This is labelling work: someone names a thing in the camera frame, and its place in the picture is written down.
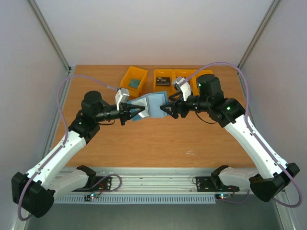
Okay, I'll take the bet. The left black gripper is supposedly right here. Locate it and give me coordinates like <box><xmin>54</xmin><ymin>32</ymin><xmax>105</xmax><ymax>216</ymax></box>
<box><xmin>95</xmin><ymin>100</ymin><xmax>145</xmax><ymax>125</ymax></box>

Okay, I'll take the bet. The blue card holder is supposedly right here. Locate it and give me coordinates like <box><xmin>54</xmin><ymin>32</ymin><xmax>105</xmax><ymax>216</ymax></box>
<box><xmin>127</xmin><ymin>91</ymin><xmax>168</xmax><ymax>122</ymax></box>

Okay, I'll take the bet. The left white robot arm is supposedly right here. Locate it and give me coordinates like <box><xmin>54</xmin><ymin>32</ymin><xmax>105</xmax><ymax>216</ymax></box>
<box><xmin>12</xmin><ymin>88</ymin><xmax>145</xmax><ymax>221</ymax></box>

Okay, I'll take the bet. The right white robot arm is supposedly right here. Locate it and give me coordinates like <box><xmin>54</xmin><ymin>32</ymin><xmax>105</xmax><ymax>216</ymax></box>
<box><xmin>160</xmin><ymin>74</ymin><xmax>300</xmax><ymax>202</ymax></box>

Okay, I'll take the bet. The black credit card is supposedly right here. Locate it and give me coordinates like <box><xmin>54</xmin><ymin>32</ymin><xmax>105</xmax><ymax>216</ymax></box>
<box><xmin>155</xmin><ymin>77</ymin><xmax>171</xmax><ymax>86</ymax></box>

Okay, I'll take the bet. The yellow bin with black card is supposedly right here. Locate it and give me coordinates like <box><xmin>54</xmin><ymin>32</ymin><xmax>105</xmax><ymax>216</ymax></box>
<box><xmin>153</xmin><ymin>69</ymin><xmax>173</xmax><ymax>94</ymax></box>

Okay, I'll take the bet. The yellow bin with blue card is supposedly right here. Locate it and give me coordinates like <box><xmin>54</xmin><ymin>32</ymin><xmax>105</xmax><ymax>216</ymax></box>
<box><xmin>191</xmin><ymin>69</ymin><xmax>213</xmax><ymax>95</ymax></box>

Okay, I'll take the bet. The teal credit card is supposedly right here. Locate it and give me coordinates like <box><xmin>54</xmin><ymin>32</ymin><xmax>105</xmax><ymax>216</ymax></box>
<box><xmin>129</xmin><ymin>79</ymin><xmax>141</xmax><ymax>89</ymax></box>

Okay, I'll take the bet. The yellow bin with red card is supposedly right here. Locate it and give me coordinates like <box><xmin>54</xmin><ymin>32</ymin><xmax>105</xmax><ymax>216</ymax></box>
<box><xmin>173</xmin><ymin>69</ymin><xmax>195</xmax><ymax>95</ymax></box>

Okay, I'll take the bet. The single yellow bin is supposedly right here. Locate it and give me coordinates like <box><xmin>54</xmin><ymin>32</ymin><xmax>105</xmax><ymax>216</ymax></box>
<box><xmin>120</xmin><ymin>66</ymin><xmax>148</xmax><ymax>97</ymax></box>

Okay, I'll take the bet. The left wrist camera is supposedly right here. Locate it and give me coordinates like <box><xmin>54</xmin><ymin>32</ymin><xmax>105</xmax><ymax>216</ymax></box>
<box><xmin>115</xmin><ymin>88</ymin><xmax>130</xmax><ymax>111</ymax></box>

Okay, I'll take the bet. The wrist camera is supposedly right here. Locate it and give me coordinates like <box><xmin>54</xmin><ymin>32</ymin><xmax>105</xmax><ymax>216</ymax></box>
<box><xmin>115</xmin><ymin>88</ymin><xmax>130</xmax><ymax>111</ymax></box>
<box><xmin>172</xmin><ymin>76</ymin><xmax>192</xmax><ymax>101</ymax></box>

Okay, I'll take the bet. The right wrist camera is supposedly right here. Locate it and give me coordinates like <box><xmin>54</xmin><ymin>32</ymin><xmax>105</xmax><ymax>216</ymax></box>
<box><xmin>172</xmin><ymin>76</ymin><xmax>192</xmax><ymax>101</ymax></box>

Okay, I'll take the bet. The aluminium rail base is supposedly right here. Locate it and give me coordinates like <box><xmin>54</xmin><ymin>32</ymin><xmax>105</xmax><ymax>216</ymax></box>
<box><xmin>23</xmin><ymin>166</ymin><xmax>286</xmax><ymax>195</ymax></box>

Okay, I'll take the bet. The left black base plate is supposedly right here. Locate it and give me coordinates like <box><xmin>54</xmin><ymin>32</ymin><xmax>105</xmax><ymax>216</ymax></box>
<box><xmin>78</xmin><ymin>176</ymin><xmax>112</xmax><ymax>192</ymax></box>

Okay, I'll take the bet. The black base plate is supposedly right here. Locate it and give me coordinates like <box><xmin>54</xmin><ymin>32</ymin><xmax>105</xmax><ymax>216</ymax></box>
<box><xmin>192</xmin><ymin>176</ymin><xmax>240</xmax><ymax>193</ymax></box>
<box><xmin>78</xmin><ymin>176</ymin><xmax>112</xmax><ymax>192</ymax></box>

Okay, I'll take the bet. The left aluminium frame post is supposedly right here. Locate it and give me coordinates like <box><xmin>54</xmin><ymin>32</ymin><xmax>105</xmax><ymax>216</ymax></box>
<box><xmin>27</xmin><ymin>0</ymin><xmax>71</xmax><ymax>73</ymax></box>

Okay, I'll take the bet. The aluminium frame post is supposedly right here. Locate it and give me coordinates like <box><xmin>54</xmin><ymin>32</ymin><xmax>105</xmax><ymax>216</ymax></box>
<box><xmin>237</xmin><ymin>0</ymin><xmax>281</xmax><ymax>69</ymax></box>
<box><xmin>27</xmin><ymin>0</ymin><xmax>71</xmax><ymax>73</ymax></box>

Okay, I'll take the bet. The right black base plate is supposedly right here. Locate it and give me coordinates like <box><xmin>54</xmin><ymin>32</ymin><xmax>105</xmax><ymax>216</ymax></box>
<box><xmin>192</xmin><ymin>176</ymin><xmax>240</xmax><ymax>193</ymax></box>

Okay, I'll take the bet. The grey slotted cable duct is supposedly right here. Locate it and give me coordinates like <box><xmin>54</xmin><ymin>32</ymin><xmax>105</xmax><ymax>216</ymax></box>
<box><xmin>55</xmin><ymin>194</ymin><xmax>216</xmax><ymax>205</ymax></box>

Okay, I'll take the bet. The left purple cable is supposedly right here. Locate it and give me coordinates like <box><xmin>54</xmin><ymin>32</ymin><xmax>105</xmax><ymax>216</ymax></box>
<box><xmin>18</xmin><ymin>74</ymin><xmax>119</xmax><ymax>221</ymax></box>

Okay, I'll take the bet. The purple cable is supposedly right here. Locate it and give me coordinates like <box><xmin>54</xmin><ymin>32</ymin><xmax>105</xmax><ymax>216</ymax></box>
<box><xmin>18</xmin><ymin>74</ymin><xmax>119</xmax><ymax>221</ymax></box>
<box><xmin>181</xmin><ymin>62</ymin><xmax>303</xmax><ymax>208</ymax></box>

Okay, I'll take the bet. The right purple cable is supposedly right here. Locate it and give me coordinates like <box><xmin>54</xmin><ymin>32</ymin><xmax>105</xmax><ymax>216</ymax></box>
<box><xmin>181</xmin><ymin>62</ymin><xmax>303</xmax><ymax>208</ymax></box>

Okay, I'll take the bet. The right aluminium frame post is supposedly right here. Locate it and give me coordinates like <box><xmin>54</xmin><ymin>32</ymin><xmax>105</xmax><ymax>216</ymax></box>
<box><xmin>237</xmin><ymin>0</ymin><xmax>281</xmax><ymax>69</ymax></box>

